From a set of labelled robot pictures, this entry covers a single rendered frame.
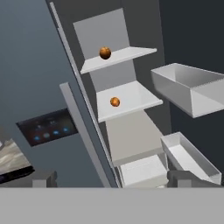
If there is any grey fridge door handle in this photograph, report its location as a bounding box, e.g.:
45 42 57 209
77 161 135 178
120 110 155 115
59 81 114 188

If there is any large white door bin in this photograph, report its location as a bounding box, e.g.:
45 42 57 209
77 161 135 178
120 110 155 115
150 62 224 119

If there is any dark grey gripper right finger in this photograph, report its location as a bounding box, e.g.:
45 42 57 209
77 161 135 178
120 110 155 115
167 170 219 188

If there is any grey fridge body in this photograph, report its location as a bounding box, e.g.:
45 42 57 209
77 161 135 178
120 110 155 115
45 0 173 188

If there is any grey fridge door with panel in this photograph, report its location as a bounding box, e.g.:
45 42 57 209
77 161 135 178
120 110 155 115
0 0 121 188

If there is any orange fruit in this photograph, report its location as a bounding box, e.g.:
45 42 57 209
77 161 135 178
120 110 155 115
99 45 112 60

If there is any white fridge shelf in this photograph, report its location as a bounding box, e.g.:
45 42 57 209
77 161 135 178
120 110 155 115
95 80 164 123
80 45 158 75
104 109 166 168

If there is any white fridge drawer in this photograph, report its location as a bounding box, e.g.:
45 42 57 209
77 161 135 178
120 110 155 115
118 154 170 188

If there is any dark open fridge door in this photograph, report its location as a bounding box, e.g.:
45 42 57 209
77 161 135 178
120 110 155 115
157 0 224 187

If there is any marble worktop counter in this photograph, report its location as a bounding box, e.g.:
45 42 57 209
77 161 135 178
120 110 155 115
0 137 36 185

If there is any orange-red peach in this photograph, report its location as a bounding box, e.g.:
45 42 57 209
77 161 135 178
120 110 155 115
109 96 121 108

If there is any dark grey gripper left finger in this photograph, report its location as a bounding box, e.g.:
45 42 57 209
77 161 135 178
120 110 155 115
31 171 59 188

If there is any small white door bin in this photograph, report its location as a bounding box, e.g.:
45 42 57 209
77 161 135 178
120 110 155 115
160 131 223 186

